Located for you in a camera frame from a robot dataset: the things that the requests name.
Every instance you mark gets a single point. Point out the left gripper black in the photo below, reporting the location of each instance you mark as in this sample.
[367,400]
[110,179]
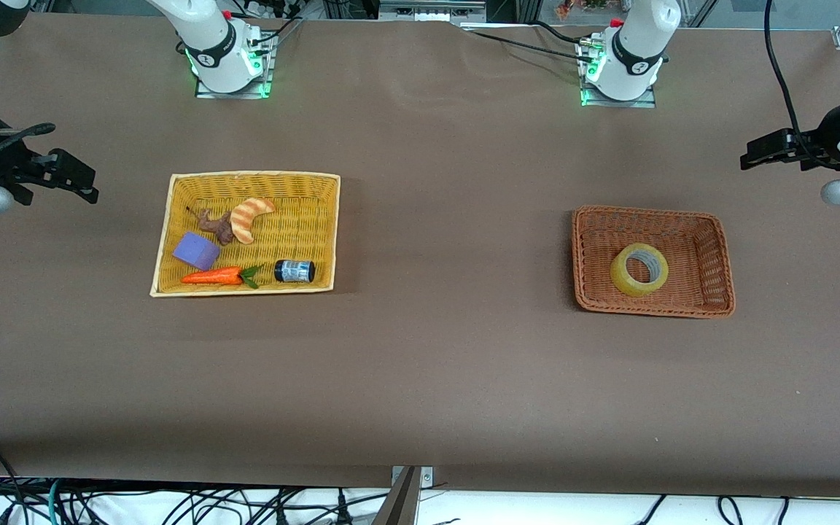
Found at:
[819,143]

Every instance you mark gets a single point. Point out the yellowish clear tape roll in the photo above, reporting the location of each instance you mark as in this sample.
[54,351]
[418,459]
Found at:
[620,278]

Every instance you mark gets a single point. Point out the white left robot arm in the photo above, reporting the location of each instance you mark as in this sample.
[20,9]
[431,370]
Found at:
[635,51]

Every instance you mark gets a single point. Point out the brown wicker basket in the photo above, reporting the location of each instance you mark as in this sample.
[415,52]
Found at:
[690,248]

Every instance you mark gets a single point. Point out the purple foam block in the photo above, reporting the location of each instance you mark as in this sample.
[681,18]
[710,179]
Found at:
[197,251]

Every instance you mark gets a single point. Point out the brown toy animal figure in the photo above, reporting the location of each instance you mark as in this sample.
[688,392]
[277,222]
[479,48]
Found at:
[223,230]

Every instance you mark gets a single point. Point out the orange toy carrot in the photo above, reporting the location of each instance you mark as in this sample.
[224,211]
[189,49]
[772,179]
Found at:
[212,276]

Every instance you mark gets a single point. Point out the toy croissant bread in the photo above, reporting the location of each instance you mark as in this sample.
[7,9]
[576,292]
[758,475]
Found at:
[245,219]

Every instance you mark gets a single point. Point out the yellow wicker basket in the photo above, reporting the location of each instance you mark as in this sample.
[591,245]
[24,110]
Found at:
[303,189]

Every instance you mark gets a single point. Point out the small black jar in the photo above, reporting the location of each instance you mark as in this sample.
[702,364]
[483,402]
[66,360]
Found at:
[294,271]

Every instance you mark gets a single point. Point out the white power strip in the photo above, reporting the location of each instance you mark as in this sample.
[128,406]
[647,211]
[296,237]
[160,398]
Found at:
[274,9]

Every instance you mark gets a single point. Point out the grey background box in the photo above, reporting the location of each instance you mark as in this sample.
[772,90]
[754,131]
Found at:
[431,11]

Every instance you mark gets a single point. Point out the dark slanted pole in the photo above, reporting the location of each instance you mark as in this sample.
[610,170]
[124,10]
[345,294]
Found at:
[398,507]

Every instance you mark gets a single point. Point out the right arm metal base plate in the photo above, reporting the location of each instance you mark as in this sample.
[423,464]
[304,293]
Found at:
[245,95]

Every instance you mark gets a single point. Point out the metal table edge bracket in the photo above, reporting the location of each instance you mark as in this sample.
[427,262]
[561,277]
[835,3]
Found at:
[427,477]

